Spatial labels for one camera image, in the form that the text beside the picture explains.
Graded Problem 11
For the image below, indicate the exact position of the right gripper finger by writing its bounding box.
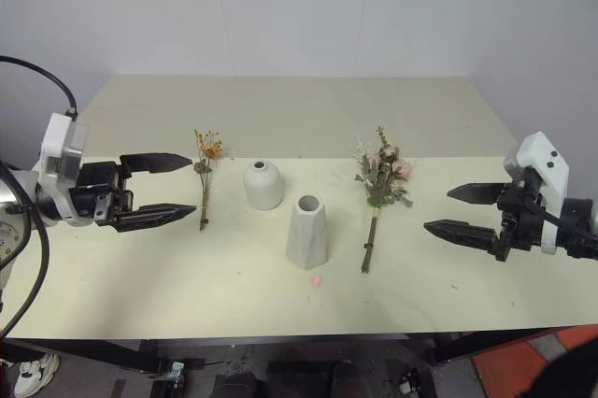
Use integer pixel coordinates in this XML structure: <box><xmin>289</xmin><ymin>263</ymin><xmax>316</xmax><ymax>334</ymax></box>
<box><xmin>422</xmin><ymin>219</ymin><xmax>496</xmax><ymax>255</ymax></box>
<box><xmin>447</xmin><ymin>182</ymin><xmax>505</xmax><ymax>206</ymax></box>

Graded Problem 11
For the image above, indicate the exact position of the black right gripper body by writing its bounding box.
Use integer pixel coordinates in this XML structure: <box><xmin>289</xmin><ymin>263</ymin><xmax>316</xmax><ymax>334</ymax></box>
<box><xmin>487</xmin><ymin>178</ymin><xmax>548</xmax><ymax>263</ymax></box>

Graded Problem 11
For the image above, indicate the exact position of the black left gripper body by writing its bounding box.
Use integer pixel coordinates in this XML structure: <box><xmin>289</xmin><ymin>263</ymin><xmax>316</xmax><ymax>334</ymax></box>
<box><xmin>69</xmin><ymin>160</ymin><xmax>139</xmax><ymax>227</ymax></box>

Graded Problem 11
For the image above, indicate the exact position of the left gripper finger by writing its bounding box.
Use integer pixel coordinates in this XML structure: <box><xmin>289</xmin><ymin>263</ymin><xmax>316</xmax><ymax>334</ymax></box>
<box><xmin>111</xmin><ymin>203</ymin><xmax>198</xmax><ymax>234</ymax></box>
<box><xmin>120</xmin><ymin>151</ymin><xmax>194</xmax><ymax>175</ymax></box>

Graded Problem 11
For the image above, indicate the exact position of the round white bottle vase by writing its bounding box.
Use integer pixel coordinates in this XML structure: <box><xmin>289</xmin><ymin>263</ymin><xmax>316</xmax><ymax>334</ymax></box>
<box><xmin>242</xmin><ymin>160</ymin><xmax>285</xmax><ymax>211</ymax></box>

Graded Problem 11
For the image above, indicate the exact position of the tall faceted white vase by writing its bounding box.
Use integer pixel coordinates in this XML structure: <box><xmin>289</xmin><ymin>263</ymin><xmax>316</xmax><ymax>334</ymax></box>
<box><xmin>285</xmin><ymin>194</ymin><xmax>329</xmax><ymax>271</ymax></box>

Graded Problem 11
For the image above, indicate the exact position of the orange dried flower sprig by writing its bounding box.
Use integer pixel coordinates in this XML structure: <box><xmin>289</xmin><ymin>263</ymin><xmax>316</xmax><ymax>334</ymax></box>
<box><xmin>192</xmin><ymin>128</ymin><xmax>226</xmax><ymax>233</ymax></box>

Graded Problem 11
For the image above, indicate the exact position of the pink rose bouquet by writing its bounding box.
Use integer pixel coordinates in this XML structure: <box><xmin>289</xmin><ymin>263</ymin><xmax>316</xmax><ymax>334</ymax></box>
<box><xmin>353</xmin><ymin>125</ymin><xmax>418</xmax><ymax>276</ymax></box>

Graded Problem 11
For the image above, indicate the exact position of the orange floor mat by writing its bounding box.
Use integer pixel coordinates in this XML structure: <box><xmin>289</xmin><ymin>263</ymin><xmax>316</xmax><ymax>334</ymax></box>
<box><xmin>470</xmin><ymin>324</ymin><xmax>598</xmax><ymax>398</ymax></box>

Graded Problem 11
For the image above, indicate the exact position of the dark rounded shape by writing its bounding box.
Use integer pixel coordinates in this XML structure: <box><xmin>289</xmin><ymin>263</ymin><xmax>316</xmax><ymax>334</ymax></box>
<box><xmin>535</xmin><ymin>346</ymin><xmax>598</xmax><ymax>398</ymax></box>
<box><xmin>212</xmin><ymin>371</ymin><xmax>263</xmax><ymax>398</ymax></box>

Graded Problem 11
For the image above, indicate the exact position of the white sneaker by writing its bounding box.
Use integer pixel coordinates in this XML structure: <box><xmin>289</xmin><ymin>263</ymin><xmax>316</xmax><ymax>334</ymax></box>
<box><xmin>13</xmin><ymin>353</ymin><xmax>62</xmax><ymax>398</ymax></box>

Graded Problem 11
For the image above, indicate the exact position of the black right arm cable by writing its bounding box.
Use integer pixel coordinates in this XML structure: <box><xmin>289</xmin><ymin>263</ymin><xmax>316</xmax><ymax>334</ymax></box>
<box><xmin>530</xmin><ymin>205</ymin><xmax>598</xmax><ymax>243</ymax></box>

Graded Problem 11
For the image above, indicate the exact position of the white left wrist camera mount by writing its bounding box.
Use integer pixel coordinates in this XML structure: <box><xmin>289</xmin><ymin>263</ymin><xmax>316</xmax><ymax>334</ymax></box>
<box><xmin>38</xmin><ymin>112</ymin><xmax>90</xmax><ymax>227</ymax></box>

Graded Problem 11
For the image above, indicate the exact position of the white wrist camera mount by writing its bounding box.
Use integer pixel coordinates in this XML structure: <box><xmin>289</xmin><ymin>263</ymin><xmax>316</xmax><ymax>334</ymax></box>
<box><xmin>38</xmin><ymin>112</ymin><xmax>90</xmax><ymax>227</ymax></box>
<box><xmin>503</xmin><ymin>131</ymin><xmax>572</xmax><ymax>257</ymax></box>

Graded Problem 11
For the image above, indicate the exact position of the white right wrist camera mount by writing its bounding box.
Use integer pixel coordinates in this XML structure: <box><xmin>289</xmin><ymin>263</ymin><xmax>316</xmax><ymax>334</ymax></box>
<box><xmin>503</xmin><ymin>131</ymin><xmax>572</xmax><ymax>257</ymax></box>

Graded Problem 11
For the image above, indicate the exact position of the black table frame bar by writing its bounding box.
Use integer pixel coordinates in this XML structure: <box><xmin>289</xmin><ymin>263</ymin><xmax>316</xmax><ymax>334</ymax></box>
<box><xmin>0</xmin><ymin>338</ymin><xmax>206</xmax><ymax>378</ymax></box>

